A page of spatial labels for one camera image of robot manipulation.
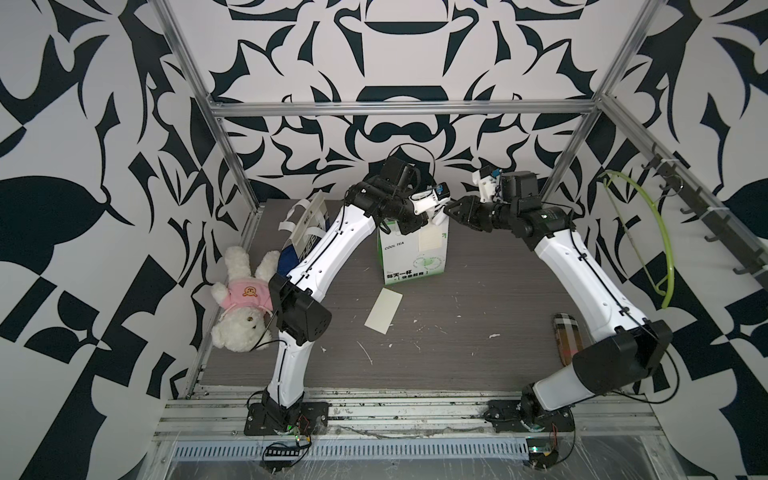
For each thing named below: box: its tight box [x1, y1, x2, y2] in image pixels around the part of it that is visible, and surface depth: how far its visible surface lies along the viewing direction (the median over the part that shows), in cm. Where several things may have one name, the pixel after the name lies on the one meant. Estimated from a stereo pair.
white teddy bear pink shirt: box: [211, 246, 280, 352], surface depth 85 cm
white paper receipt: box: [364, 287, 404, 335], surface depth 96 cm
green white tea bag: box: [378, 217, 450, 285], surface depth 89 cm
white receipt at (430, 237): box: [418, 225, 442, 252], surface depth 86 cm
